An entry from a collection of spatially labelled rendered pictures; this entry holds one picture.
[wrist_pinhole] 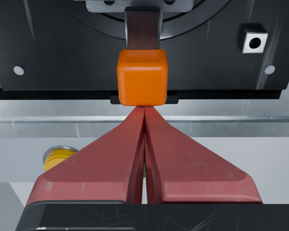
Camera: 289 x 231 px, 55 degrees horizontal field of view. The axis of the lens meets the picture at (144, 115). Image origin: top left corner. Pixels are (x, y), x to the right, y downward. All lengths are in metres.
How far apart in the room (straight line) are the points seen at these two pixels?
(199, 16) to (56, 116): 0.17
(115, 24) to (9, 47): 0.09
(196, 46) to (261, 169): 0.32
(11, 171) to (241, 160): 0.33
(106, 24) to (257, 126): 0.17
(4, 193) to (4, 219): 0.31
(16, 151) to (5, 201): 1.87
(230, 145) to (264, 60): 0.22
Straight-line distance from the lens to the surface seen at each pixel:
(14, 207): 2.22
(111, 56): 0.22
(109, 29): 0.19
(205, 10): 0.19
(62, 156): 0.30
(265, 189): 0.54
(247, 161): 0.48
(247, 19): 0.22
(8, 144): 0.32
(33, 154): 0.32
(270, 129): 0.30
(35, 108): 0.28
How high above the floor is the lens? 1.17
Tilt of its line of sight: 54 degrees down
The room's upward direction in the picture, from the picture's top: 180 degrees counter-clockwise
